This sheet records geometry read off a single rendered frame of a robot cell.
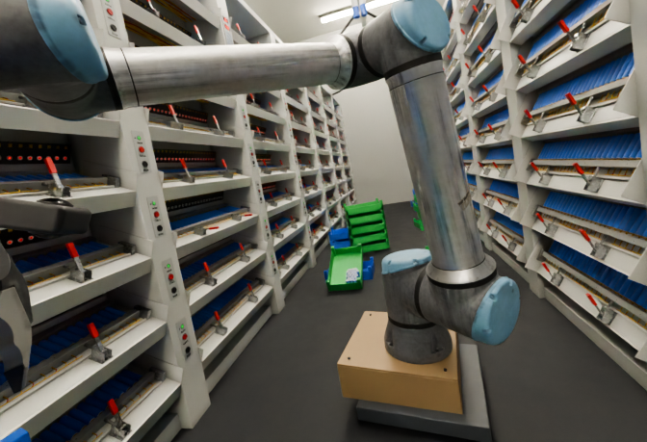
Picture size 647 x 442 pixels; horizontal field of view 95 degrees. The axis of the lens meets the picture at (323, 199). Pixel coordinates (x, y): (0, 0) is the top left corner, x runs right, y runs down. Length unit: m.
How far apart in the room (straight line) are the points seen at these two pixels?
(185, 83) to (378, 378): 0.82
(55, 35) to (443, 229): 0.65
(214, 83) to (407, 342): 0.77
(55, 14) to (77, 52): 0.03
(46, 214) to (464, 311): 0.69
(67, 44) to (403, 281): 0.77
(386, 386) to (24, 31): 0.93
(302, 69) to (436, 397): 0.83
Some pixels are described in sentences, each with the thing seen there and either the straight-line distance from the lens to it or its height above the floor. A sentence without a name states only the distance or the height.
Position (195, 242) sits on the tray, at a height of 0.53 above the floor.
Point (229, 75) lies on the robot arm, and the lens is 0.58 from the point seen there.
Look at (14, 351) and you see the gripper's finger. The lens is 0.41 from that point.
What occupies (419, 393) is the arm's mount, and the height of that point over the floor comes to 0.10.
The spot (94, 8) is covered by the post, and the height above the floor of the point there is 1.23.
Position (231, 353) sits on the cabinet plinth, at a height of 0.04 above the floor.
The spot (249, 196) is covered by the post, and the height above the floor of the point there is 0.64.
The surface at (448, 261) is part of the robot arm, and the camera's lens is 0.71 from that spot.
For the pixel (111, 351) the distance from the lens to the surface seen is 0.93.
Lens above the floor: 0.69
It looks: 5 degrees down
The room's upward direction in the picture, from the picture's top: 10 degrees counter-clockwise
